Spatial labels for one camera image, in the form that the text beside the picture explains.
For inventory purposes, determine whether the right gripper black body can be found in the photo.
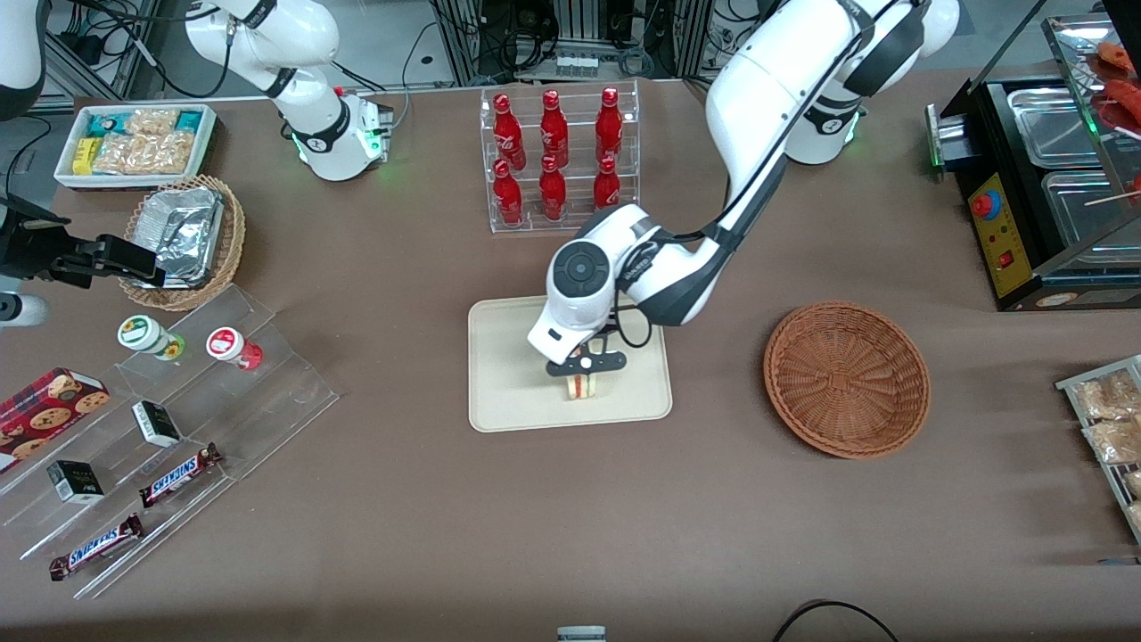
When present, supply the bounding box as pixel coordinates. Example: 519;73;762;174
0;198;77;286

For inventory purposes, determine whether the cream rectangular serving tray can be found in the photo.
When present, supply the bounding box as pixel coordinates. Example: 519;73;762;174
468;297;673;433

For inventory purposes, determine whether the light wicker basket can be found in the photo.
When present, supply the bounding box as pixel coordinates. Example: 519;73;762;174
119;175;246;312

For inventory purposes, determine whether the brown woven round basket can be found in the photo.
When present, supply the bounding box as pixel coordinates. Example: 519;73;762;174
763;301;932;460

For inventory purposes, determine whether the metal snack tray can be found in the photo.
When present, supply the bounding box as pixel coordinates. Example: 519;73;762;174
1056;355;1141;545

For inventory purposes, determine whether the aluminium foil container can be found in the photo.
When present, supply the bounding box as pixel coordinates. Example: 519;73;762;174
135;187;222;224
156;210;224;288

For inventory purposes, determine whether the green lid yogurt cup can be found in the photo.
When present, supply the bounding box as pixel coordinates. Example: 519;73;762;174
117;315;186;362

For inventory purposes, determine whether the red lid yogurt cup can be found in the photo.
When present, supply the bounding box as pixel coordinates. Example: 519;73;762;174
206;326;264;372

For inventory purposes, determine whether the red cola bottle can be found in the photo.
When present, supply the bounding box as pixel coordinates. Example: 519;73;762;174
594;153;621;210
493;93;527;170
540;89;570;166
493;159;524;226
595;86;624;161
538;155;568;221

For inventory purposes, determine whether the red chocolate chip cookie box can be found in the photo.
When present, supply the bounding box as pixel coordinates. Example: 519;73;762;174
0;366;111;473

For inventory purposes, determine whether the white plastic snack bin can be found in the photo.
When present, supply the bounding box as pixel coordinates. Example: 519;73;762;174
53;103;219;193

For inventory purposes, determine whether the small black carton box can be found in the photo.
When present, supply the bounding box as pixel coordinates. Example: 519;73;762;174
131;400;183;449

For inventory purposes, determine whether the clear acrylic bottle rack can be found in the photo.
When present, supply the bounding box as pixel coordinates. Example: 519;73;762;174
480;80;641;235

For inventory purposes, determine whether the clear acrylic stepped shelf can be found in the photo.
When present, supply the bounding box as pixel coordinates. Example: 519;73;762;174
0;284;341;600

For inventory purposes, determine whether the black Face carton box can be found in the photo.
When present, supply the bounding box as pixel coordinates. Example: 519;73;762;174
46;459;105;506

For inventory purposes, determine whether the Snickers chocolate bar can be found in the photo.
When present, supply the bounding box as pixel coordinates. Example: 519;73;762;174
138;443;224;509
49;514;145;582

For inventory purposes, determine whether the white power strip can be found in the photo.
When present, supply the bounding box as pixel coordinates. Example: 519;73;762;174
553;53;616;77

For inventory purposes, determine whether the metal equipment rack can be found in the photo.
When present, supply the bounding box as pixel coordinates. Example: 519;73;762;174
428;0;714;86

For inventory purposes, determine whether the black food warmer machine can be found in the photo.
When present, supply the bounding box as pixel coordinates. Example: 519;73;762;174
927;0;1141;313

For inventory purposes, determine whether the steel food pan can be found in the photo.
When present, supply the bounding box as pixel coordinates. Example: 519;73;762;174
1041;169;1141;259
1007;86;1106;170

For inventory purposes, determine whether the clear fried snack bag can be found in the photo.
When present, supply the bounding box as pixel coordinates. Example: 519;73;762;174
1070;370;1141;420
1083;419;1141;465

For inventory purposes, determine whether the red sausage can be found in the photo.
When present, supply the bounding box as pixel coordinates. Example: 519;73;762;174
1096;42;1141;77
1104;80;1141;121

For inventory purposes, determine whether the black cable loop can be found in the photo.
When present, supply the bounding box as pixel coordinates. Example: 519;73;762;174
771;599;901;642

